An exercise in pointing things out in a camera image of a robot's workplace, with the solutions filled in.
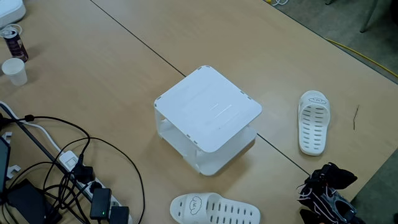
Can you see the grey chair leg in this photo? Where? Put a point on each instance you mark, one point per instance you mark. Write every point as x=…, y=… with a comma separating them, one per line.
x=368, y=18

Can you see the white printed bracket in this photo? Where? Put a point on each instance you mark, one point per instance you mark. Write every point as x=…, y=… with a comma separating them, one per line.
x=14, y=171
x=7, y=137

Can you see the white slipper cloud print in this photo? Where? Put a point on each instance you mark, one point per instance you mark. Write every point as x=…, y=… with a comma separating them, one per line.
x=312, y=149

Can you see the dark laptop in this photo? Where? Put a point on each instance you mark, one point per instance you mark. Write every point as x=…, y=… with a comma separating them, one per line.
x=3, y=161

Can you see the black power brick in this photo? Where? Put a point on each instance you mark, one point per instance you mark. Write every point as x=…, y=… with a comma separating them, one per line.
x=28, y=202

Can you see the white slipper poodle print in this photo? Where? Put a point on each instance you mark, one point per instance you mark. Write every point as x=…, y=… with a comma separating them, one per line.
x=183, y=211

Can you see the purple drink can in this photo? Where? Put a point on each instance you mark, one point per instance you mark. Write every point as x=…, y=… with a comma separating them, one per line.
x=15, y=46

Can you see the black wall plug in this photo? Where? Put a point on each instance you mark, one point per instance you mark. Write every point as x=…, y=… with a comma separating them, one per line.
x=83, y=172

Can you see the black plug-in adapter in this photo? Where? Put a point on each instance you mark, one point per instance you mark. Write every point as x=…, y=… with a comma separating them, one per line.
x=119, y=216

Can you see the white two-tier shoe rack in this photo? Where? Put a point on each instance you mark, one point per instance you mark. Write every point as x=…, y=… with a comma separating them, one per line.
x=208, y=109

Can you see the white flat box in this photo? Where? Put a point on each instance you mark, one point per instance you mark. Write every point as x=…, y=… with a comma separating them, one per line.
x=9, y=11

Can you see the black adapter green light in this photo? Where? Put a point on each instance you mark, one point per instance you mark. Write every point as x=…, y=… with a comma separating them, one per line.
x=100, y=202

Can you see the white power strip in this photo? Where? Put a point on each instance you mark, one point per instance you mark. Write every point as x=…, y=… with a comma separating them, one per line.
x=69, y=160

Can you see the white paper cup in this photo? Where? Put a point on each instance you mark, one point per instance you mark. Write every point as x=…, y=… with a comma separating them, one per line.
x=15, y=73

